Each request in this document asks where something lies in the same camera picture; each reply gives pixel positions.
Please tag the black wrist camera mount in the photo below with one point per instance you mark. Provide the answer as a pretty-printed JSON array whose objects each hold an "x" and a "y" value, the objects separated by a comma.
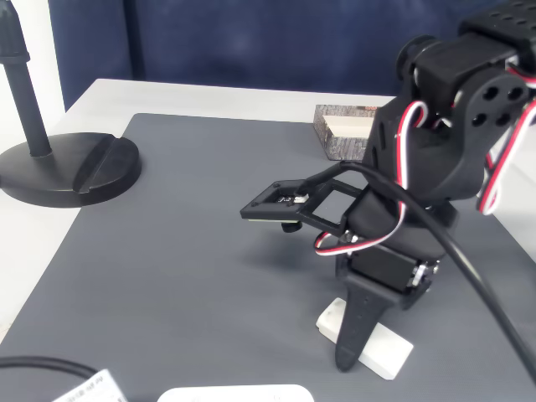
[{"x": 268, "y": 207}]

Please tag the black round-base stand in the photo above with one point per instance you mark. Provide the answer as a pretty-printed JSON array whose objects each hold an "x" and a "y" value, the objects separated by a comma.
[{"x": 63, "y": 167}]

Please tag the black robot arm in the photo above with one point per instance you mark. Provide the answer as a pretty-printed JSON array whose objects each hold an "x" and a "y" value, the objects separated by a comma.
[{"x": 435, "y": 167}]

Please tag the grey table mat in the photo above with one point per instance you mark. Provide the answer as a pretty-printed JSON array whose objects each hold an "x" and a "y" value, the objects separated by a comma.
[{"x": 188, "y": 272}]

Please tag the white device with knob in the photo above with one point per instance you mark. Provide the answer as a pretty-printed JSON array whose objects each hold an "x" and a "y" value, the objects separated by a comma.
[{"x": 234, "y": 394}]

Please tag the patterned cardboard box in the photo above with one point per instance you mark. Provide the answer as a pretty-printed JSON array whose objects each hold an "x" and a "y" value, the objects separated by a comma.
[{"x": 343, "y": 146}]

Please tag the white printed label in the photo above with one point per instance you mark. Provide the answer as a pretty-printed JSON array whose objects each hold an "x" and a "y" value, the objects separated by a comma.
[{"x": 92, "y": 387}]

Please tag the white eraser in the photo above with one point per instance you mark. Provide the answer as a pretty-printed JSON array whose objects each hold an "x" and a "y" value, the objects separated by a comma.
[{"x": 385, "y": 352}]

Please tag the dark blue curtain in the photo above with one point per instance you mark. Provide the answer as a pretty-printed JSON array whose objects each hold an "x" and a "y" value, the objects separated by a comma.
[{"x": 272, "y": 42}]

